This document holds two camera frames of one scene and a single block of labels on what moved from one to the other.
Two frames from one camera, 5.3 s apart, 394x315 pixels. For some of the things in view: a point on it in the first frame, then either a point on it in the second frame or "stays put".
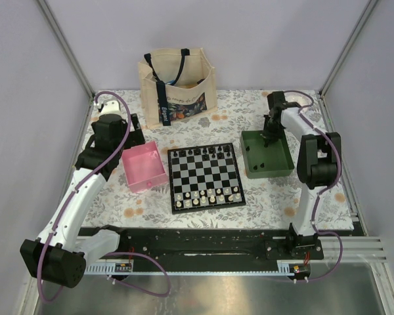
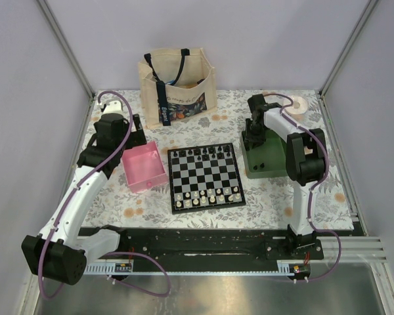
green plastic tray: x=274 y=160 stays put
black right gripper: x=268 y=137 to x=250 y=139
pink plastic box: x=144 y=167 stays put
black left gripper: x=134 y=138 stays put
